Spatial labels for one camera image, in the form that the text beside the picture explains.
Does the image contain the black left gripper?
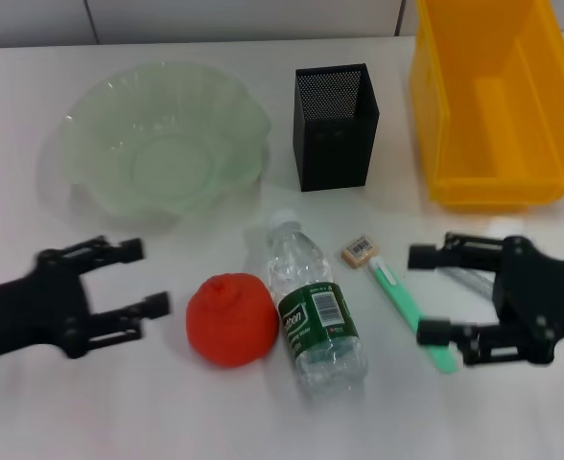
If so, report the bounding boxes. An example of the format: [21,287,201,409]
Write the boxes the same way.
[0,234,174,360]

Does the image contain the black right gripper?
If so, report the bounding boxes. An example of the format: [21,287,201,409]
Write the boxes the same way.
[408,232,564,369]

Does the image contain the mint green pen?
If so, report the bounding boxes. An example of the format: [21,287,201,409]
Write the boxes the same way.
[366,256,460,378]

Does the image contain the beige eraser with barcode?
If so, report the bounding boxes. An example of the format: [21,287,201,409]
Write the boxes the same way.
[341,233,377,269]

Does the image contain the red-orange knitted orange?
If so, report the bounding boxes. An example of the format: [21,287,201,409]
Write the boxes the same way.
[185,272,278,369]

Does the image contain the clear green-label water bottle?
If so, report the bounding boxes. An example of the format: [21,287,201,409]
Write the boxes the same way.
[257,210,372,399]

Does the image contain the grey marker pen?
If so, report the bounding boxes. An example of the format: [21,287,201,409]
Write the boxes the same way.
[437,266,495,294]

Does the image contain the pale green glass fruit plate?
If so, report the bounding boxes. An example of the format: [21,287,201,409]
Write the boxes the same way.
[39,61,273,236]

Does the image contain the black mesh pen holder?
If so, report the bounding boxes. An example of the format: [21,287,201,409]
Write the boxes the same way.
[291,62,382,193]

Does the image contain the yellow plastic bin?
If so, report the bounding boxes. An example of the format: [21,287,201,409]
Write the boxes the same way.
[409,0,564,215]

